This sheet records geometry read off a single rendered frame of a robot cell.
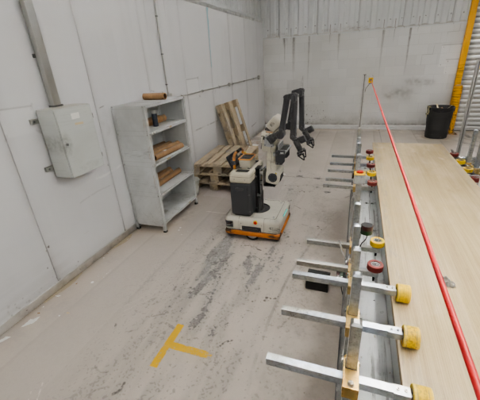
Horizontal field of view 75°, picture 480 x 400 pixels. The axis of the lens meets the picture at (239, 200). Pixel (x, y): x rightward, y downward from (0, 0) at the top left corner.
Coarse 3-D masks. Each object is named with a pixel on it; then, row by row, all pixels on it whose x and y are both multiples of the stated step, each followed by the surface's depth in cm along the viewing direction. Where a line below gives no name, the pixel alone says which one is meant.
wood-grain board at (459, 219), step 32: (384, 160) 321; (416, 160) 315; (448, 160) 309; (384, 192) 249; (416, 192) 245; (448, 192) 242; (384, 224) 203; (416, 224) 201; (448, 224) 199; (416, 256) 169; (448, 256) 168; (416, 288) 147; (448, 288) 146; (416, 320) 130; (448, 320) 129; (416, 352) 116; (448, 352) 115; (448, 384) 104
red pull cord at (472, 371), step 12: (372, 84) 301; (384, 120) 143; (396, 156) 94; (408, 192) 70; (420, 228) 55; (432, 252) 48; (432, 264) 46; (444, 288) 41; (444, 300) 39; (456, 324) 36; (456, 336) 34; (468, 348) 33; (468, 360) 31; (468, 372) 31
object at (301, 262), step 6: (300, 258) 181; (300, 264) 179; (306, 264) 178; (312, 264) 177; (318, 264) 175; (324, 264) 174; (330, 264) 174; (336, 264) 174; (342, 264) 173; (336, 270) 173; (342, 270) 172; (360, 270) 168; (366, 270) 168; (372, 276) 167
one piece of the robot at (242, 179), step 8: (232, 160) 346; (256, 160) 377; (240, 168) 352; (256, 168) 352; (232, 176) 342; (240, 176) 339; (248, 176) 336; (256, 176) 354; (232, 184) 347; (240, 184) 344; (248, 184) 341; (256, 184) 357; (232, 192) 350; (240, 192) 347; (248, 192) 344; (256, 192) 362; (232, 200) 355; (240, 200) 351; (248, 200) 348; (256, 200) 367; (232, 208) 359; (240, 208) 356; (248, 208) 352; (256, 208) 371
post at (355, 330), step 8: (352, 320) 98; (360, 320) 98; (352, 328) 97; (360, 328) 96; (352, 336) 98; (360, 336) 97; (352, 344) 100; (352, 352) 101; (352, 360) 102; (352, 368) 104
